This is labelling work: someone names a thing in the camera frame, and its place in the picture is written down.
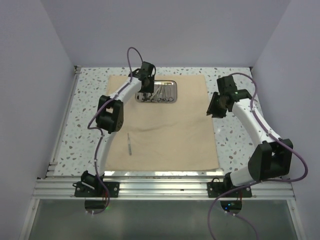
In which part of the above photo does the beige surgical drape cloth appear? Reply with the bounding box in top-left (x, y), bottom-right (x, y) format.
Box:
top-left (105, 75), bottom-right (219, 172)

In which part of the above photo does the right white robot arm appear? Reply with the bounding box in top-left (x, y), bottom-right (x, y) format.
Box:
top-left (206, 75), bottom-right (293, 197)

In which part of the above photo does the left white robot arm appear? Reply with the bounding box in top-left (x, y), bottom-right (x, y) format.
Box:
top-left (81, 61), bottom-right (156, 197)

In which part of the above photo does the steel instrument tray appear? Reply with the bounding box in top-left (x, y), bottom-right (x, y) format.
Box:
top-left (135, 80), bottom-right (178, 104)

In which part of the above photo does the instruments pile in tray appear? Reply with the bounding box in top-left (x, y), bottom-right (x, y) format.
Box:
top-left (140, 85), bottom-right (175, 103)

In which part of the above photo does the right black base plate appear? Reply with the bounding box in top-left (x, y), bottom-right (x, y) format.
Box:
top-left (206, 181), bottom-right (253, 198)

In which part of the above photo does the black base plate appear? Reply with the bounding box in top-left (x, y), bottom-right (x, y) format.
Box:
top-left (72, 181), bottom-right (120, 198)
top-left (206, 181), bottom-right (253, 198)

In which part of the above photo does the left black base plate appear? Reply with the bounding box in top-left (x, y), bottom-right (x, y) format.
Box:
top-left (72, 181), bottom-right (120, 198)

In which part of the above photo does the aluminium frame rail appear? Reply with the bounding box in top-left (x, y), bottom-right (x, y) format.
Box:
top-left (31, 176), bottom-right (295, 200)

